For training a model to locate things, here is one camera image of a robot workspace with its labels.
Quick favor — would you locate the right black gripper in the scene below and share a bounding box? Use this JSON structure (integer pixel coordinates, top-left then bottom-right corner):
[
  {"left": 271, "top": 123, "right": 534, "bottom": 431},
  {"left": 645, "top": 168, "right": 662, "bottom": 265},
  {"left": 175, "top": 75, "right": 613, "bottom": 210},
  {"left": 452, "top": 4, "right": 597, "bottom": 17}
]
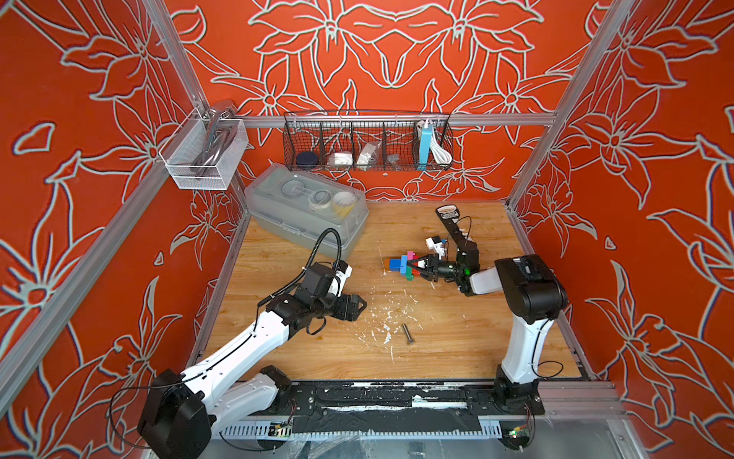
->
[{"left": 408, "top": 256, "right": 466, "bottom": 285}]

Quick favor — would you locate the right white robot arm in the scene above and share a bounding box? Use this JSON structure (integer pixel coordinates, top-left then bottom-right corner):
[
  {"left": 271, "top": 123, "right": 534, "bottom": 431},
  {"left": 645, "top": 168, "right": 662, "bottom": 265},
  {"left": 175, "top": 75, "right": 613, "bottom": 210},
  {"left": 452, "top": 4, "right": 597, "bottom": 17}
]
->
[{"left": 406, "top": 237, "right": 569, "bottom": 405}]

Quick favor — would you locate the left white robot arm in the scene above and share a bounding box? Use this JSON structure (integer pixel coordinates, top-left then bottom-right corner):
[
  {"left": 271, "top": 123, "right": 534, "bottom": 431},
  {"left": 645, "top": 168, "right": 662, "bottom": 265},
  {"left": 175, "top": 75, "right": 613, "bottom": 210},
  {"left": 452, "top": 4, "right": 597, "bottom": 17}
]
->
[{"left": 137, "top": 261, "right": 367, "bottom": 458}]

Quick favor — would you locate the black comb-like tool strip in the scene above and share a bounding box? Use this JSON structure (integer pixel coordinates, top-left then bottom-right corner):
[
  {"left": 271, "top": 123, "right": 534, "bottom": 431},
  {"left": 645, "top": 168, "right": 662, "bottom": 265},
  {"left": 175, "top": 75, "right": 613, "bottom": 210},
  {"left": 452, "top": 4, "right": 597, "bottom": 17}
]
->
[{"left": 435, "top": 204, "right": 473, "bottom": 249}]

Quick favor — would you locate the steel hex bolt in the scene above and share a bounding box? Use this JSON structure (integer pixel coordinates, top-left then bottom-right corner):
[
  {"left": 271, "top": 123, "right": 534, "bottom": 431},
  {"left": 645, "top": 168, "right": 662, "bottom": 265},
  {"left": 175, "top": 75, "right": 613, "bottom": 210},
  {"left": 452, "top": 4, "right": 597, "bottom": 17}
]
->
[{"left": 401, "top": 323, "right": 415, "bottom": 345}]

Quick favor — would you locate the grey lidded plastic box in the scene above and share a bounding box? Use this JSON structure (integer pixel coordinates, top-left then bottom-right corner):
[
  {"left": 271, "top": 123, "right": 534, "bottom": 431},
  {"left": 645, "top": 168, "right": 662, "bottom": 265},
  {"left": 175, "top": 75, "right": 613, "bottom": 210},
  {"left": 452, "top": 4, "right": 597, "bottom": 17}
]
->
[{"left": 245, "top": 164, "right": 369, "bottom": 259}]

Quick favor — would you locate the clear bag in basket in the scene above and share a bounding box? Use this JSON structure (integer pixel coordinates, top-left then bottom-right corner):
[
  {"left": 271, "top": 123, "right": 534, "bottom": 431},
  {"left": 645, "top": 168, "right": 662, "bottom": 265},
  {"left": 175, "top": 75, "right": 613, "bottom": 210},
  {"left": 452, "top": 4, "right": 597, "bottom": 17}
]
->
[{"left": 356, "top": 141, "right": 382, "bottom": 171}]

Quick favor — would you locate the light blue box in basket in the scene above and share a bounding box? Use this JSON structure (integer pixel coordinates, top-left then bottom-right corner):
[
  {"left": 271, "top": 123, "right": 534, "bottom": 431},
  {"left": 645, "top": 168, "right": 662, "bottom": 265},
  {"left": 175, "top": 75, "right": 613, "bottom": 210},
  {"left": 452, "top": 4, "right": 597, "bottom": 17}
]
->
[{"left": 418, "top": 125, "right": 433, "bottom": 170}]

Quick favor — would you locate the white packet in basket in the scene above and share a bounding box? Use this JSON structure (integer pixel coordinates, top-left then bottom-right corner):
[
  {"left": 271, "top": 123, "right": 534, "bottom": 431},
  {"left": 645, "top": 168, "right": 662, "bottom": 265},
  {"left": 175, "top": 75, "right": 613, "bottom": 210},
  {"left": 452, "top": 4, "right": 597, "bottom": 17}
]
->
[{"left": 327, "top": 151, "right": 354, "bottom": 168}]

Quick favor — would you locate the dark round jar in basket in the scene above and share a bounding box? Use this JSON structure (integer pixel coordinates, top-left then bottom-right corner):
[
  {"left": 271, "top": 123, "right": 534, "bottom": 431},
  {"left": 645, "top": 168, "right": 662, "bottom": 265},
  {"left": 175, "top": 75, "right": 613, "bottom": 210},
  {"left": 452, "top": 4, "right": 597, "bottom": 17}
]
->
[{"left": 296, "top": 151, "right": 319, "bottom": 170}]

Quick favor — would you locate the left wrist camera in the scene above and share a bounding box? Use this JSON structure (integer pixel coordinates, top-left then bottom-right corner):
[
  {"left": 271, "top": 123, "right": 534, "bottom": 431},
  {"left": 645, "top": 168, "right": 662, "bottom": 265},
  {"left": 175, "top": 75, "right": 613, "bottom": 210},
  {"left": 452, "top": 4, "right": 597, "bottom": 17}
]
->
[{"left": 330, "top": 260, "right": 353, "bottom": 296}]

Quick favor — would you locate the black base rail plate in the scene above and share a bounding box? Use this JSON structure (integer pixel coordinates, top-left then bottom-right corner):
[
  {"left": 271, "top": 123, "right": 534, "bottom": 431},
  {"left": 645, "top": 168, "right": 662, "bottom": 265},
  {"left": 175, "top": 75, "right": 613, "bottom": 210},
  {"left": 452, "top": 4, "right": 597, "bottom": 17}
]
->
[{"left": 273, "top": 380, "right": 546, "bottom": 431}]

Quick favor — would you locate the white cable in basket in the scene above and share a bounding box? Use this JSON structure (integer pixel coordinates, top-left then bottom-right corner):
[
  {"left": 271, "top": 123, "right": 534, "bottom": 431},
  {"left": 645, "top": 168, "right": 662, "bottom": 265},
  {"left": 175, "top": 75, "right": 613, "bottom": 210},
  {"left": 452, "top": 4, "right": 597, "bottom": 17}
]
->
[{"left": 429, "top": 122, "right": 454, "bottom": 168}]

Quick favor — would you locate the white slotted cable duct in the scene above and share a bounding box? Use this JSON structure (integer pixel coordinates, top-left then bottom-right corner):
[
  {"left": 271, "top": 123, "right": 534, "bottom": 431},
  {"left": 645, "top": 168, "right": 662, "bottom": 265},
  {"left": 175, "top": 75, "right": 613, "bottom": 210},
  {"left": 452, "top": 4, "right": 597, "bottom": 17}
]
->
[{"left": 220, "top": 419, "right": 505, "bottom": 442}]

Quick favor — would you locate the black wire basket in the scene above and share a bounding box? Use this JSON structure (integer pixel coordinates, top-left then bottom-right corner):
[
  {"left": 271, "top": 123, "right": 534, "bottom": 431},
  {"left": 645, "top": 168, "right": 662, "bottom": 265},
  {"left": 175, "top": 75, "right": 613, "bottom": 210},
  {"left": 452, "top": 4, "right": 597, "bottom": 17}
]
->
[{"left": 282, "top": 110, "right": 455, "bottom": 172}]

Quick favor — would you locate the clear plastic wall bin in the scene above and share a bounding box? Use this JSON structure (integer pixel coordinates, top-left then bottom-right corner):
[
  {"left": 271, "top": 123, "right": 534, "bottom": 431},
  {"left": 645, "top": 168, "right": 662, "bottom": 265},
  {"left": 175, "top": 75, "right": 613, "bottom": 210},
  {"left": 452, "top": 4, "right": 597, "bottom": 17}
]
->
[{"left": 161, "top": 103, "right": 250, "bottom": 190}]

